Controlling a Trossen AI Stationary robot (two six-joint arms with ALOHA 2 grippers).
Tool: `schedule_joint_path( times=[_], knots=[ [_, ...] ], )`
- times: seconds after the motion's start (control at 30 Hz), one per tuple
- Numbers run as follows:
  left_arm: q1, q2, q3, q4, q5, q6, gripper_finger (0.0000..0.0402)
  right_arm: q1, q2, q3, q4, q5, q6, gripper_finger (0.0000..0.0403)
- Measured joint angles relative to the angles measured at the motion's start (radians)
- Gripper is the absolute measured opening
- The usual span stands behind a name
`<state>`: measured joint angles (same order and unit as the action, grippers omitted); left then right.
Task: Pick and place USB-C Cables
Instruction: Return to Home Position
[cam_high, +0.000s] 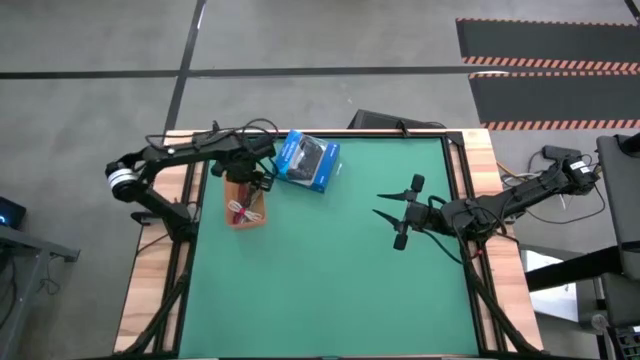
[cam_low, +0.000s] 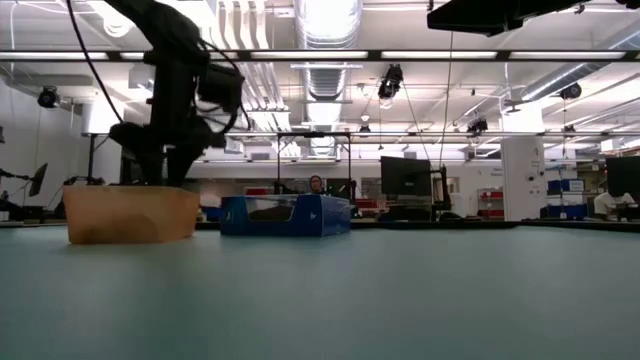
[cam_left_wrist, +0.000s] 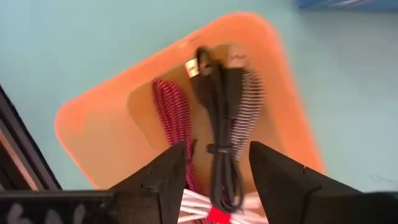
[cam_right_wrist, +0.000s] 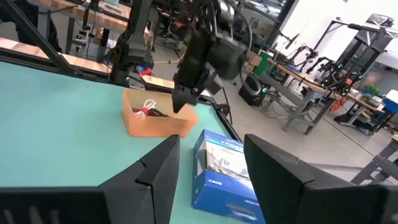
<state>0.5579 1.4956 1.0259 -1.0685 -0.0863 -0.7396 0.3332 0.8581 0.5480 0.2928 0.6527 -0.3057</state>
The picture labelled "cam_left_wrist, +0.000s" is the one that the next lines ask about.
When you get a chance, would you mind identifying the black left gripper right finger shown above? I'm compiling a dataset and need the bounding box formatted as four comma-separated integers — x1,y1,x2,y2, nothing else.
248,141,364,224

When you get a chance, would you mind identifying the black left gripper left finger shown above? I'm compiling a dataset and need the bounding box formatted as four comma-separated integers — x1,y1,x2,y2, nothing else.
107,140,188,224

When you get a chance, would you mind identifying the white cable with red strap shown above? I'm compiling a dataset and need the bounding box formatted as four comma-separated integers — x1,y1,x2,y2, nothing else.
178,188,270,224

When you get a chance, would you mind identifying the red white braided cable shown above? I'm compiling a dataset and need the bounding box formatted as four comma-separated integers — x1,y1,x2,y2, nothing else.
151,77,201,224

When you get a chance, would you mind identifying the black white braided cable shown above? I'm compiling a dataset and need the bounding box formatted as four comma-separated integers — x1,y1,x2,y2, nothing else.
228,66,266,162

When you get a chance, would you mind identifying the black USB cable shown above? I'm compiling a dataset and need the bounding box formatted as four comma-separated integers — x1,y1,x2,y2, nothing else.
190,45,247,214

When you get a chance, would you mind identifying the translucent orange plastic bin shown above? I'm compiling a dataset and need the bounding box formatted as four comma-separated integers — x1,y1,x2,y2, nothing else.
53,11,327,191

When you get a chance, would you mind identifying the black aluminium frame rail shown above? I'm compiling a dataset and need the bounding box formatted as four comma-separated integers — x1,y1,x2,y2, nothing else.
0,85,63,191

